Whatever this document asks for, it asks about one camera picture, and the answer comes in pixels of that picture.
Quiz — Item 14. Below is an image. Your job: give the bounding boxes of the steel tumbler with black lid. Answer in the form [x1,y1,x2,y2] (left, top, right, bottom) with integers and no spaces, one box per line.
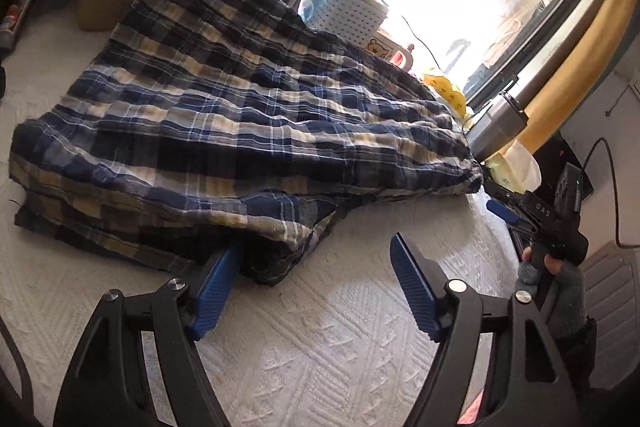
[467,91,530,160]

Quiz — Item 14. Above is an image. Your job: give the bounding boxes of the person's right forearm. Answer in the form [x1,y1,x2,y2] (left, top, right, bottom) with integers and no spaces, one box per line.
[547,317,598,390]

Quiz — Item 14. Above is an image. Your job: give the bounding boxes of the yellow tissue pack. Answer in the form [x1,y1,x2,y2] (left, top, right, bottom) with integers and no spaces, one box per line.
[482,139,542,192]

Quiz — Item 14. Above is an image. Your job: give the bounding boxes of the white knit table cover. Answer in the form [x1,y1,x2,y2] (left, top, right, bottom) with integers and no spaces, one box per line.
[0,2,531,427]

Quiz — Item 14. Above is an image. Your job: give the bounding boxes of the white perforated plastic basket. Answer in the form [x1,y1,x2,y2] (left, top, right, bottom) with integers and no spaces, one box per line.
[307,0,390,48]

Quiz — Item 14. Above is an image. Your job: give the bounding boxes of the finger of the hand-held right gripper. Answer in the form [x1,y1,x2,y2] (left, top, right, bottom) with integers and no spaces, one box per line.
[482,179,526,208]
[486,198,523,226]

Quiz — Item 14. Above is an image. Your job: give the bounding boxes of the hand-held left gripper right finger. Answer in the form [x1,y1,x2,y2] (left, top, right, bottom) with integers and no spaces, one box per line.
[390,232,591,427]

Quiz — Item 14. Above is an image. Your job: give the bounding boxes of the person's right hand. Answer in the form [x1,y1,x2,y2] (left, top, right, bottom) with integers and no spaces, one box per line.
[516,252,587,340]

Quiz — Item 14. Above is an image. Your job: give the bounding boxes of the yellow curtain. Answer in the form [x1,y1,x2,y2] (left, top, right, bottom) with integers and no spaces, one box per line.
[520,0,640,152]

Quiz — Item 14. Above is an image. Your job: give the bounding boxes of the blue plaid pants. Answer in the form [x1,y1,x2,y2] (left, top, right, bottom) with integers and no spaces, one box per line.
[9,0,485,288]

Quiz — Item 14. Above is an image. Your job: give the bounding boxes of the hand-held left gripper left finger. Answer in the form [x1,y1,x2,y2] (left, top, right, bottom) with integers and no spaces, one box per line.
[52,242,243,427]

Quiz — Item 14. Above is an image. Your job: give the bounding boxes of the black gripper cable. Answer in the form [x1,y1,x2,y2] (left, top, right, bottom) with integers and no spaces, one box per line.
[577,138,640,252]

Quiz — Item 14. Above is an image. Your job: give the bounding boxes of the white bear print mug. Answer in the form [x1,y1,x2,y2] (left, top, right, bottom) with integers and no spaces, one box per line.
[367,29,416,70]

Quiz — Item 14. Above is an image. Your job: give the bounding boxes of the yellow snack packet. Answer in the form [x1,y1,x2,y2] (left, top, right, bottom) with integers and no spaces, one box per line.
[420,69,468,115]

